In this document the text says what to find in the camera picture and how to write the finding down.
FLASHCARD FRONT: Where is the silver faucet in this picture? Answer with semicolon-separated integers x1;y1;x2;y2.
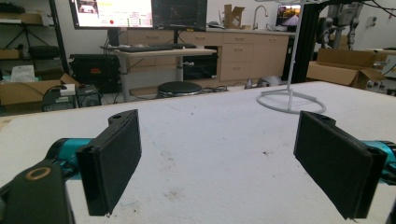
251;5;269;31

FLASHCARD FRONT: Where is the black equipment case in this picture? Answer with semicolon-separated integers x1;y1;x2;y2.
68;53;121;93

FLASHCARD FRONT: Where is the white metal stand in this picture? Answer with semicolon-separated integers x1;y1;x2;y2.
255;0;327;115

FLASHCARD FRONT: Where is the grey robot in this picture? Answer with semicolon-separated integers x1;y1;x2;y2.
317;3;368;51

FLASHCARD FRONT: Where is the open cardboard box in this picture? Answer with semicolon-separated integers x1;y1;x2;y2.
0;73;80;114

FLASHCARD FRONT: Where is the black keyboard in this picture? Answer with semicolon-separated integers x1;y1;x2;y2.
117;43;198;53

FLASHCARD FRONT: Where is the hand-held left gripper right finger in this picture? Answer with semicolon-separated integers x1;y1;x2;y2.
292;110;388;220

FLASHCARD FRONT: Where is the black metal shelf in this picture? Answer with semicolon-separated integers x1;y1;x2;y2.
0;0;70;76

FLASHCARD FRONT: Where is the black metal post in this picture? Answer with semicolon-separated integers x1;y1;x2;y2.
291;3;325;84

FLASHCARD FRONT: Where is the small monitor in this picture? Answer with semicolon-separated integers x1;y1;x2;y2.
276;5;303;28

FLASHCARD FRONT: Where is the black round stool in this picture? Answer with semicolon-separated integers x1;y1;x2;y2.
157;80;204;98

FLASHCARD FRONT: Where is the large cardboard box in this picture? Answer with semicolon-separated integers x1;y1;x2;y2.
305;48;389;91

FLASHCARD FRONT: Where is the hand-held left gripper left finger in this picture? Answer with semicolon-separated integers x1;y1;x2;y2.
75;108;143;217

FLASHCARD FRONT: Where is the small cardboard box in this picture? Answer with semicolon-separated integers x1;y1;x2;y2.
223;4;246;30

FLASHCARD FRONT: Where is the beige wooden cabinet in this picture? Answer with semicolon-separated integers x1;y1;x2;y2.
120;28;296;82

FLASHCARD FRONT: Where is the light wooden desk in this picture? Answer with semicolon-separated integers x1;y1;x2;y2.
115;47;218;104

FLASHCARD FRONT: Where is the large monitor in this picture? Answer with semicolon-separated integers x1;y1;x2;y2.
68;0;208;33

